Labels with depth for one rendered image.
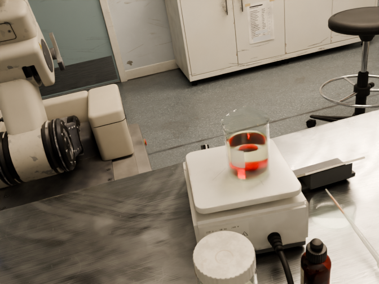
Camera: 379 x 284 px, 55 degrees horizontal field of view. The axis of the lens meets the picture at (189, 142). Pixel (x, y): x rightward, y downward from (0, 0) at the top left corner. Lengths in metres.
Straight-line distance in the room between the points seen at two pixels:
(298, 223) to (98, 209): 0.30
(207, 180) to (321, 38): 2.91
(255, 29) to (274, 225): 2.62
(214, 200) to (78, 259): 0.21
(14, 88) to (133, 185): 0.67
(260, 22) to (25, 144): 2.23
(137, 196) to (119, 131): 0.82
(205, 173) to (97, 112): 0.95
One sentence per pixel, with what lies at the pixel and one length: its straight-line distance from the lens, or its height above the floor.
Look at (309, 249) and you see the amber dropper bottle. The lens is 0.39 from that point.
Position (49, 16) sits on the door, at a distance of 3.31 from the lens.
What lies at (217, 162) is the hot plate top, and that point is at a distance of 0.46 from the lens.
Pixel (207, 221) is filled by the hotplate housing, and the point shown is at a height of 0.82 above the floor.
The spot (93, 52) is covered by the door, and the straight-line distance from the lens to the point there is 3.35.
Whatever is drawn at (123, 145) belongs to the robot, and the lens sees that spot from 1.41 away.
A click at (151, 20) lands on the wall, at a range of 3.34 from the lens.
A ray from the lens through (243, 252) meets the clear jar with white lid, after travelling 0.36.
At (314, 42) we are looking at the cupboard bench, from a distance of 3.26.
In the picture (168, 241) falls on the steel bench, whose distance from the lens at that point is 0.49.
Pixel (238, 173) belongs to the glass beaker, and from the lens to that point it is 0.41.
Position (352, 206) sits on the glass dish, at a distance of 0.51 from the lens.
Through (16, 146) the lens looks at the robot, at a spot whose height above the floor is 0.63.
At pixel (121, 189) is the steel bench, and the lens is 0.61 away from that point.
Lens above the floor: 1.09
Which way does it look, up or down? 30 degrees down
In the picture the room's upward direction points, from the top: 10 degrees counter-clockwise
